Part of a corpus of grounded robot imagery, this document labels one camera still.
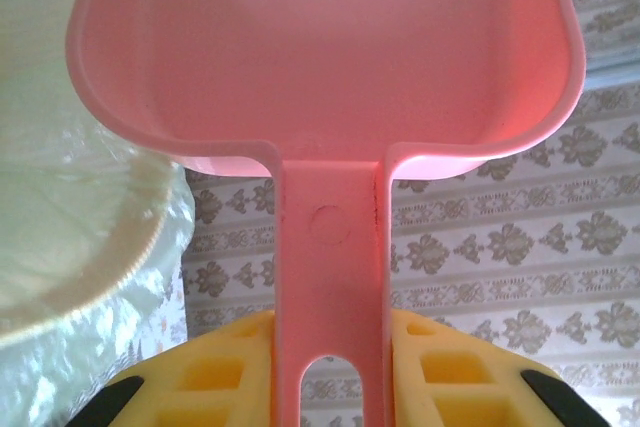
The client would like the pink plastic dustpan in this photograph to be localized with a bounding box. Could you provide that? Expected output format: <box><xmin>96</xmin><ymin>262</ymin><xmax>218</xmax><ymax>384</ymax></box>
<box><xmin>64</xmin><ymin>0</ymin><xmax>586</xmax><ymax>427</ymax></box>

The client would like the beige plastic trash bin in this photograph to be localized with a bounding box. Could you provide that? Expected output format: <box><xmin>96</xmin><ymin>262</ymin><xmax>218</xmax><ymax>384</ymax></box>
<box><xmin>0</xmin><ymin>0</ymin><xmax>186</xmax><ymax>348</ymax></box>

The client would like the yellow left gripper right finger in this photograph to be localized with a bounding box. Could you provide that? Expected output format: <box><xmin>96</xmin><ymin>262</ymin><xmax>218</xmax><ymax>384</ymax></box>
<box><xmin>390</xmin><ymin>310</ymin><xmax>601</xmax><ymax>427</ymax></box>

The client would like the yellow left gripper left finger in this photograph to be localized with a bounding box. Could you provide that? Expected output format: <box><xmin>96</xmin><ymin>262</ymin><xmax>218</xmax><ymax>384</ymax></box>
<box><xmin>64</xmin><ymin>310</ymin><xmax>277</xmax><ymax>427</ymax></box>

